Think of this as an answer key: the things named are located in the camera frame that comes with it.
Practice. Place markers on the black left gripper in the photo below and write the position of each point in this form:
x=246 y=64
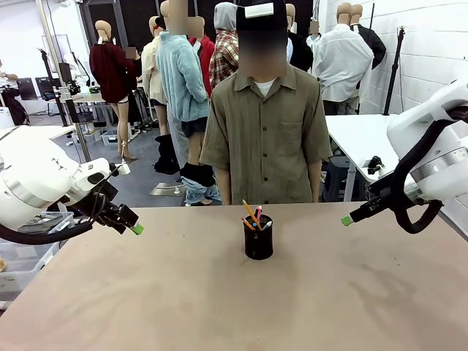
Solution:
x=108 y=208

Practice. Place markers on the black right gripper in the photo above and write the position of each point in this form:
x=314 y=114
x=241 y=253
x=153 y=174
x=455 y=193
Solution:
x=382 y=200

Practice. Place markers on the dark marker with red cap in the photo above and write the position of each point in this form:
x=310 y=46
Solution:
x=259 y=213

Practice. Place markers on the yellow pencil with pink eraser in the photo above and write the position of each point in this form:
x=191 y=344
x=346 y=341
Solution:
x=251 y=214

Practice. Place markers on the orange brown pencil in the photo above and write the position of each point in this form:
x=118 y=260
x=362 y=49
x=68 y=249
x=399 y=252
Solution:
x=247 y=223

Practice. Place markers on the person's right forearm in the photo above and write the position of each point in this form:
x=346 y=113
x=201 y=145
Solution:
x=223 y=186

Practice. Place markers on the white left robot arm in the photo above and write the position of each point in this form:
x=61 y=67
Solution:
x=33 y=175

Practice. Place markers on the person's left forearm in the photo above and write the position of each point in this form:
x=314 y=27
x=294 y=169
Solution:
x=315 y=181

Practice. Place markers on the black mesh pen holder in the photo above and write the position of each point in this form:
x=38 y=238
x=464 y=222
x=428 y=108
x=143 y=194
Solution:
x=258 y=241

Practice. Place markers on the blue jeans on floor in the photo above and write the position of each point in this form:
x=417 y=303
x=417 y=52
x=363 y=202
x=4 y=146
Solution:
x=199 y=192

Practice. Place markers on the black trousers on floor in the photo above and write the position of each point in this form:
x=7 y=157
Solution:
x=166 y=155

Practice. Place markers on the clear plastic bin with tools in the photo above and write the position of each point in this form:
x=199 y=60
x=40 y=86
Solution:
x=51 y=221

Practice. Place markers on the person in olive shirt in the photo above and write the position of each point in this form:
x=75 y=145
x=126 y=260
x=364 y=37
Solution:
x=263 y=139

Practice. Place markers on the black tripod stand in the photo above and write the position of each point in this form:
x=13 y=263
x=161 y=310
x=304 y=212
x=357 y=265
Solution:
x=395 y=73

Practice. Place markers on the mannequin in white shirt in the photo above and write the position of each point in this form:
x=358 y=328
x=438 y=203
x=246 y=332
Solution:
x=342 y=66

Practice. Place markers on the mannequin in dark red sweater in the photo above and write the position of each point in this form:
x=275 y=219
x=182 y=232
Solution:
x=111 y=73

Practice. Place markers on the mannequin in beige shirt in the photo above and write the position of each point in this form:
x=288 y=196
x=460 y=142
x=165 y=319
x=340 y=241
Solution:
x=151 y=69

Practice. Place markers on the mannequin in light blue fleece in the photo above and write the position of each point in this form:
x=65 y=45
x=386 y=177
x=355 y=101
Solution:
x=181 y=73

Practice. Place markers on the black monitor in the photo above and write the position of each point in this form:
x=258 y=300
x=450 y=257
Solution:
x=45 y=87
x=27 y=88

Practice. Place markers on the background person in black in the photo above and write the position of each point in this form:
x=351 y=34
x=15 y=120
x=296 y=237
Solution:
x=132 y=62

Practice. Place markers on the mannequin in black jacket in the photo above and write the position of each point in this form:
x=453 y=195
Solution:
x=374 y=45

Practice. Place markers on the mannequin in red jacket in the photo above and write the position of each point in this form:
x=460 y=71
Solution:
x=205 y=55

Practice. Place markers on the mannequin in plaid shirt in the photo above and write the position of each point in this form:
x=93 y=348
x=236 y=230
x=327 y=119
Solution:
x=223 y=55

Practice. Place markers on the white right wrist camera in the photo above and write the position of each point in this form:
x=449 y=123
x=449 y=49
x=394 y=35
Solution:
x=374 y=164

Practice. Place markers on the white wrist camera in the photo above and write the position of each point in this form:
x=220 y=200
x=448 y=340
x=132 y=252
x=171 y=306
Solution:
x=124 y=168
x=374 y=164

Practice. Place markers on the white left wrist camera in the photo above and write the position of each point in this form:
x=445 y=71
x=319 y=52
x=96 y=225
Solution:
x=124 y=168

